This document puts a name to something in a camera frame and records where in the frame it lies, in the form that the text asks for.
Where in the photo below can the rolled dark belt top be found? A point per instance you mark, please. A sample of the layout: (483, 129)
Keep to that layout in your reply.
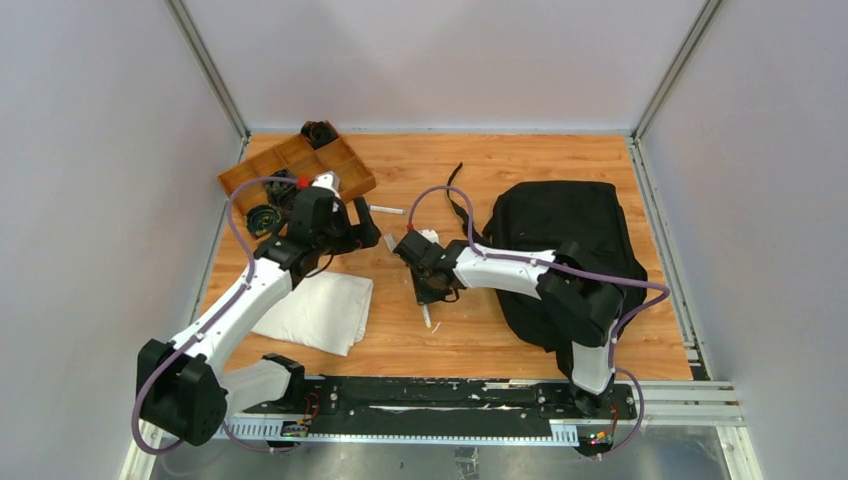
(318, 133)

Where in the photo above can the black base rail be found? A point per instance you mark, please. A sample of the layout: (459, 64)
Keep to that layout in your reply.
(447, 407)

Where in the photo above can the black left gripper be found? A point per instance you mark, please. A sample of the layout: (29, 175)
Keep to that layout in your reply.
(361, 225)

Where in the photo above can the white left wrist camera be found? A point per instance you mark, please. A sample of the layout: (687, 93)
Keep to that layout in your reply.
(329, 181)

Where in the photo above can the yellow white pen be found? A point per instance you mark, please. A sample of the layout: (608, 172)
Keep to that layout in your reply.
(426, 316)

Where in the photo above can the rolled dark belt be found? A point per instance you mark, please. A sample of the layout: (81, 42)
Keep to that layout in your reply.
(318, 133)
(263, 220)
(281, 193)

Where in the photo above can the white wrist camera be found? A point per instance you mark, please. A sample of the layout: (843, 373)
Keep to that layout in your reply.
(329, 181)
(420, 240)

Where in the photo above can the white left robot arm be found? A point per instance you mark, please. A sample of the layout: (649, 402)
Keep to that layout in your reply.
(182, 386)

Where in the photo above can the rolled dark belt middle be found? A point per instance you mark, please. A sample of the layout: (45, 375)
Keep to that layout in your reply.
(281, 193)

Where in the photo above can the rolled dark belt front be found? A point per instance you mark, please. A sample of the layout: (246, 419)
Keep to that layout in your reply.
(263, 220)

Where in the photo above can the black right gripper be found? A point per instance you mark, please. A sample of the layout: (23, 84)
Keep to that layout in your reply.
(424, 296)

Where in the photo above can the white folded cloth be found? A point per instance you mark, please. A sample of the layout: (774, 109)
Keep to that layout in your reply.
(328, 312)

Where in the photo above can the blue white marker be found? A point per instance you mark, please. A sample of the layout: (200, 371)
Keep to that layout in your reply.
(387, 210)

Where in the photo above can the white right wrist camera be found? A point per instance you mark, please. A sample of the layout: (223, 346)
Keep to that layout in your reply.
(420, 240)

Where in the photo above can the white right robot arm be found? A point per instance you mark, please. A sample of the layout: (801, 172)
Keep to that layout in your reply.
(568, 306)

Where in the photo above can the wooden compartment tray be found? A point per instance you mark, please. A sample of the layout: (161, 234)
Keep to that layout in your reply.
(269, 153)

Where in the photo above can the black backpack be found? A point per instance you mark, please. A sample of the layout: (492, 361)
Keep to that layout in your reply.
(585, 217)

